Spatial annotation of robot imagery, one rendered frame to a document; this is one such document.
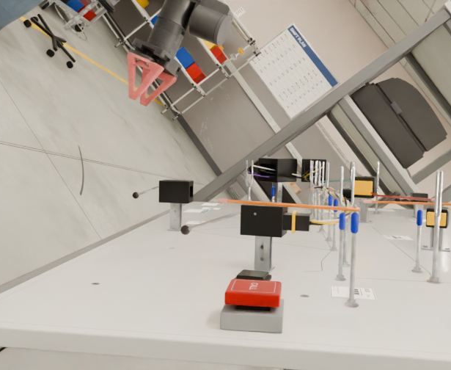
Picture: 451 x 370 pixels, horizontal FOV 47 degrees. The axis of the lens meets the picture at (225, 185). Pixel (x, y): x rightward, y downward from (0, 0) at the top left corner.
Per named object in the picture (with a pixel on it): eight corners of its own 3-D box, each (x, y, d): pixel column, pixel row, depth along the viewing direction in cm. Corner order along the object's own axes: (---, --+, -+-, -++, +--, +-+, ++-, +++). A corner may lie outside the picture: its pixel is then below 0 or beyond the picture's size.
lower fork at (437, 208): (444, 284, 65) (449, 171, 64) (428, 283, 65) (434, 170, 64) (438, 280, 67) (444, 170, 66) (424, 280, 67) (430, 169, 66)
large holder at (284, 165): (313, 208, 150) (314, 158, 149) (276, 212, 137) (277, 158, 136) (294, 206, 155) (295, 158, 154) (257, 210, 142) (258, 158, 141)
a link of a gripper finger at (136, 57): (157, 111, 97) (177, 65, 97) (143, 103, 90) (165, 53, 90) (127, 98, 99) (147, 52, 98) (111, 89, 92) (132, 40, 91)
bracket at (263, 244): (257, 266, 72) (259, 230, 72) (274, 267, 72) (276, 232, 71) (250, 273, 68) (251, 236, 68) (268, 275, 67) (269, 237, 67)
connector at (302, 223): (275, 226, 70) (276, 211, 70) (311, 228, 69) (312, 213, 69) (273, 229, 67) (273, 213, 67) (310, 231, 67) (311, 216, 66)
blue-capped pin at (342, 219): (334, 277, 67) (336, 211, 66) (346, 278, 66) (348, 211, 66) (333, 280, 65) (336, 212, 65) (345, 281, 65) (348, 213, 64)
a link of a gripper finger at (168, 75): (162, 114, 100) (182, 69, 99) (149, 106, 93) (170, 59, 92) (132, 100, 101) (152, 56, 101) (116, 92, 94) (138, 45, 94)
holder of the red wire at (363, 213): (377, 218, 131) (378, 175, 130) (372, 225, 118) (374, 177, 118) (356, 216, 132) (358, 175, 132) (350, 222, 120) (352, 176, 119)
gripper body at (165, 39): (179, 75, 100) (194, 40, 99) (161, 60, 90) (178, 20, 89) (149, 63, 101) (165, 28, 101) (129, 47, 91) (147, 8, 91)
